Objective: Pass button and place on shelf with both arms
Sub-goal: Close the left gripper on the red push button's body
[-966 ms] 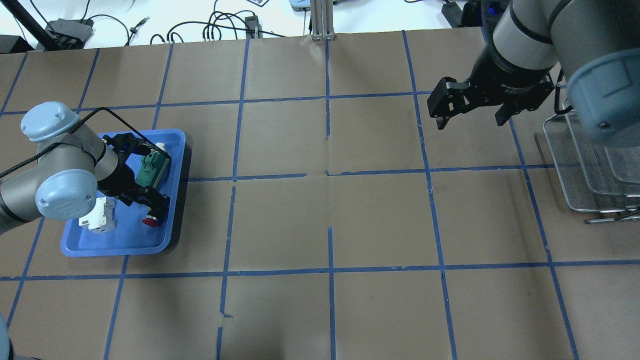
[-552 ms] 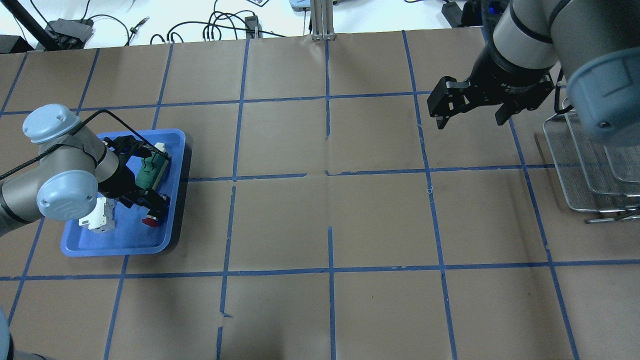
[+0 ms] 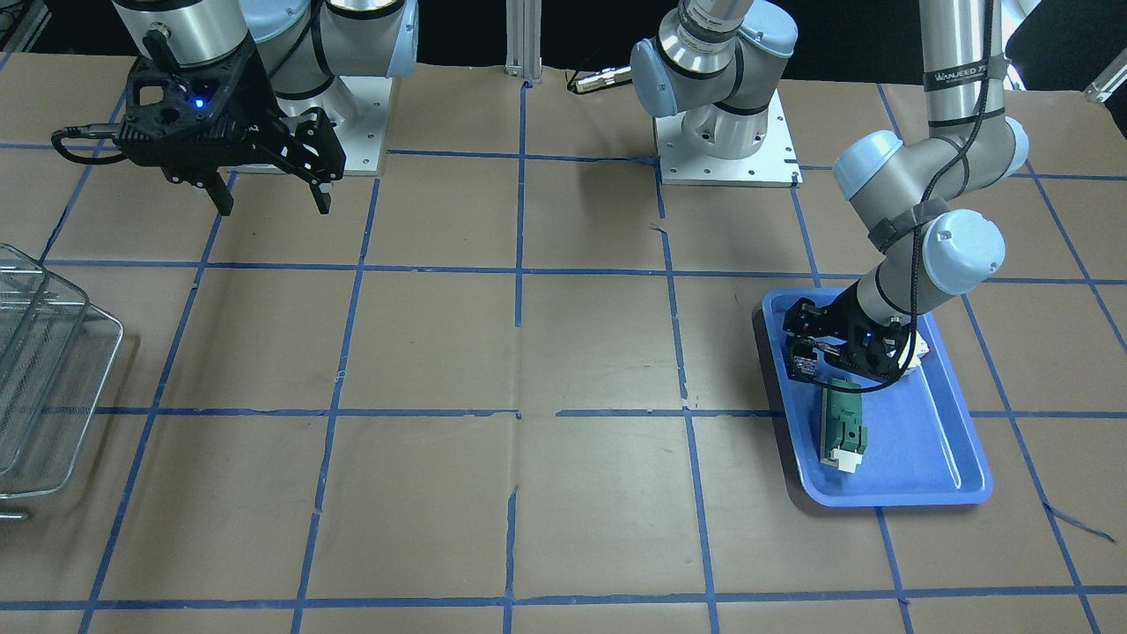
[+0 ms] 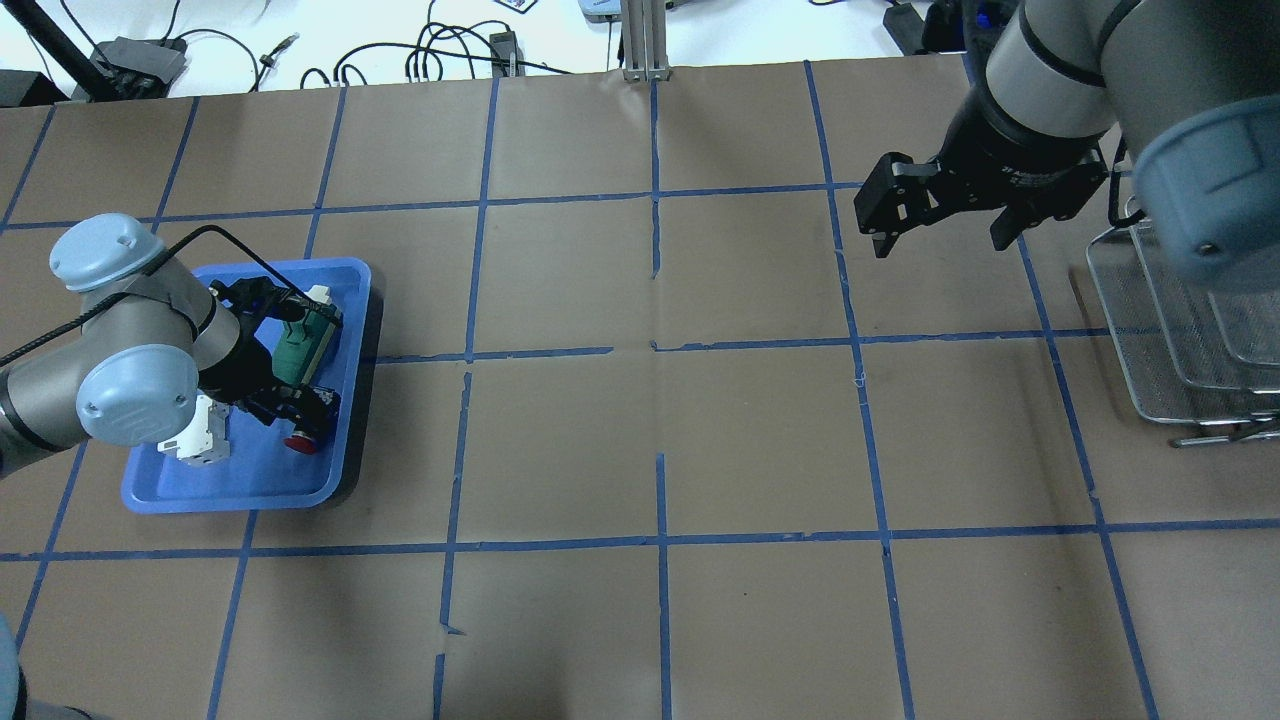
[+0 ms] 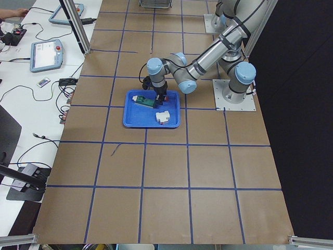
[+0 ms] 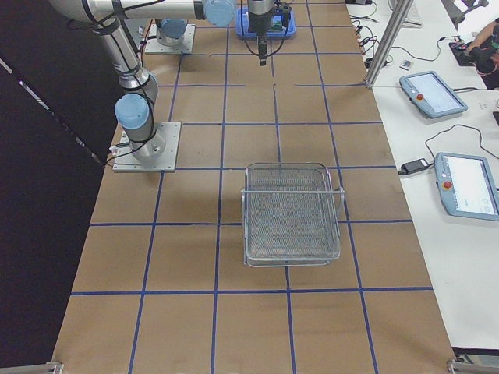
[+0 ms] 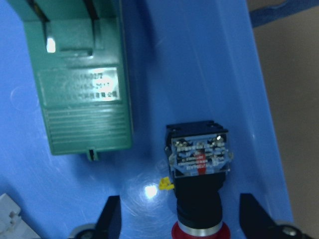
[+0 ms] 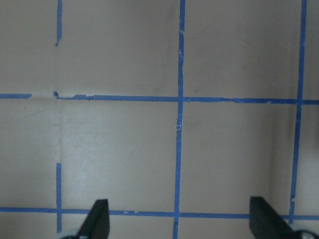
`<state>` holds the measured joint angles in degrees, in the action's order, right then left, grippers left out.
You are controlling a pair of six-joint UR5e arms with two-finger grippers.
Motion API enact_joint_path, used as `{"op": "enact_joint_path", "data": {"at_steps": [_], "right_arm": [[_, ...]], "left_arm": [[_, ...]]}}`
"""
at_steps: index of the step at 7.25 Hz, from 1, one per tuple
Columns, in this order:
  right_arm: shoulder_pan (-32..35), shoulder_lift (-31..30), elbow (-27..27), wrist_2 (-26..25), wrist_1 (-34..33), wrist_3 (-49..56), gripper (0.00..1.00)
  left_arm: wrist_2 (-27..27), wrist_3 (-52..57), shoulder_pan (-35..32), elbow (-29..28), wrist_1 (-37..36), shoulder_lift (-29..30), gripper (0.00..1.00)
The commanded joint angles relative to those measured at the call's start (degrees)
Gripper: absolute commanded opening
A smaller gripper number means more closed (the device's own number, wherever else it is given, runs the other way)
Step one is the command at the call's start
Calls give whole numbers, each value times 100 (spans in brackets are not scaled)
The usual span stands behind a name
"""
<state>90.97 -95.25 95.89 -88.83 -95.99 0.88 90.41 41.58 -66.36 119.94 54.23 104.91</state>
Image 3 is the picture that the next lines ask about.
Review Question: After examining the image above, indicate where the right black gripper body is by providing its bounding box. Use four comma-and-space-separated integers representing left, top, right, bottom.
210, 53, 346, 181

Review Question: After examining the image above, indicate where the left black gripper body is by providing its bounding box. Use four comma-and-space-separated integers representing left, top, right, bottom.
814, 294, 917, 381

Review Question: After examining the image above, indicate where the red push button switch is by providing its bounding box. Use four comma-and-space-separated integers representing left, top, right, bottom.
786, 340, 820, 384

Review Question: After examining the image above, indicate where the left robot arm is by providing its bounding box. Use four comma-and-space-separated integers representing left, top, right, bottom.
630, 1, 1029, 390

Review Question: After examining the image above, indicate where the white circuit breaker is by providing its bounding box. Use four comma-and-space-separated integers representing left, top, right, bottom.
902, 333, 932, 374

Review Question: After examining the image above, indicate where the green terminal block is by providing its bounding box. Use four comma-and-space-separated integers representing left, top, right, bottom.
818, 377, 869, 474

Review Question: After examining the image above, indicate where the blue plastic tray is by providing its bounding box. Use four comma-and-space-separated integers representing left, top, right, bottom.
762, 286, 994, 508

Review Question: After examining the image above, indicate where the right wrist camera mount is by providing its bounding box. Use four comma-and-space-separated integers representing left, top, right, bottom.
113, 27, 277, 170

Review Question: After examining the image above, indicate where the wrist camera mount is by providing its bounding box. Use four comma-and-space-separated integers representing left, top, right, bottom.
784, 297, 834, 340
113, 27, 277, 170

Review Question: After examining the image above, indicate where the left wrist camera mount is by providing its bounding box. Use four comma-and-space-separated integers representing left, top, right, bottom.
784, 297, 834, 340

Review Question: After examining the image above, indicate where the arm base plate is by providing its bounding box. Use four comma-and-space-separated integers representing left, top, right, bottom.
277, 77, 397, 176
653, 92, 804, 188

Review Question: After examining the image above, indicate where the wire mesh shelf basket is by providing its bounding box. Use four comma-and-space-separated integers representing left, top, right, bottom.
1, 242, 123, 501

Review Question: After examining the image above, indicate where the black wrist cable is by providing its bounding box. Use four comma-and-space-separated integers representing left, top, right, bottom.
814, 0, 996, 393

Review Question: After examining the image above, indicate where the aluminium frame post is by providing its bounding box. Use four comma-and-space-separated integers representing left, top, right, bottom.
505, 0, 542, 84

